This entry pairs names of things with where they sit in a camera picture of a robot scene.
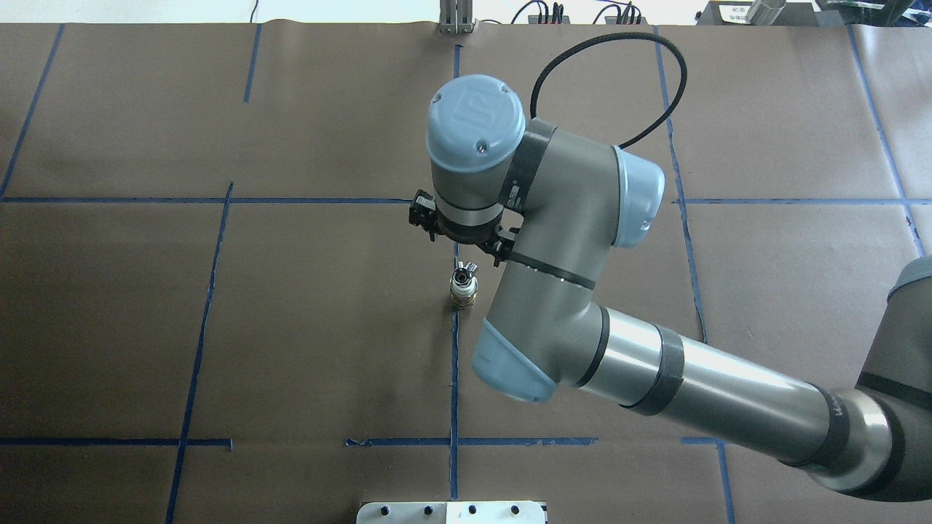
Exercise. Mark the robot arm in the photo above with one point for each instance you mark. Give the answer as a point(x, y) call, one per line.
point(551, 204)

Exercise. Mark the steel cylinder weight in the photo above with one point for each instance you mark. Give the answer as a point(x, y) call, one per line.
point(764, 12)

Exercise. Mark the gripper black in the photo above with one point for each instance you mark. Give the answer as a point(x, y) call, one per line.
point(421, 215)

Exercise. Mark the brass valve white PPR ends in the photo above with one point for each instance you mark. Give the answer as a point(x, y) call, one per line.
point(463, 294)

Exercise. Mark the black box on table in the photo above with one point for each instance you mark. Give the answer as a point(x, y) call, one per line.
point(732, 13)

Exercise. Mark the white pedestal column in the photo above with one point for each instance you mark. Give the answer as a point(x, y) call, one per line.
point(496, 511)

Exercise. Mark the aluminium frame post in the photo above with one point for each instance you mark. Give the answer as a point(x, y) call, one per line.
point(456, 17)

